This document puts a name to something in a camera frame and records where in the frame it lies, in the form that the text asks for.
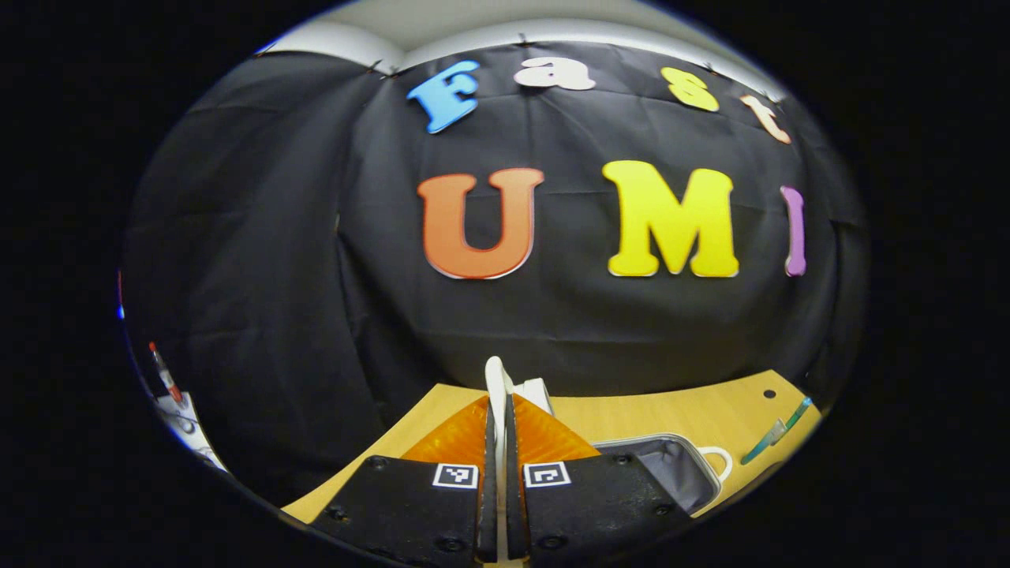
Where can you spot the blue green gradient bottle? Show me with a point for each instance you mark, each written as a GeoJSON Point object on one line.
{"type": "Point", "coordinates": [798, 410]}

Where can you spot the white side desk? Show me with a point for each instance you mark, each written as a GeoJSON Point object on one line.
{"type": "Point", "coordinates": [193, 430]}

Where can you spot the black backdrop cloth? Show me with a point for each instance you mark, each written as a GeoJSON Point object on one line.
{"type": "Point", "coordinates": [316, 276]}

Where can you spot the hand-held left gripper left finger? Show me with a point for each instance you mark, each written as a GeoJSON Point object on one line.
{"type": "Point", "coordinates": [489, 489]}

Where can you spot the white suitcase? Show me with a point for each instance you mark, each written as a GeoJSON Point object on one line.
{"type": "Point", "coordinates": [671, 465]}

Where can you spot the red label plastic bottle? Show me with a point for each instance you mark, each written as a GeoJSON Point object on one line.
{"type": "Point", "coordinates": [166, 375]}

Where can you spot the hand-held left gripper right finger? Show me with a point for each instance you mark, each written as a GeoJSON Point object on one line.
{"type": "Point", "coordinates": [514, 497]}

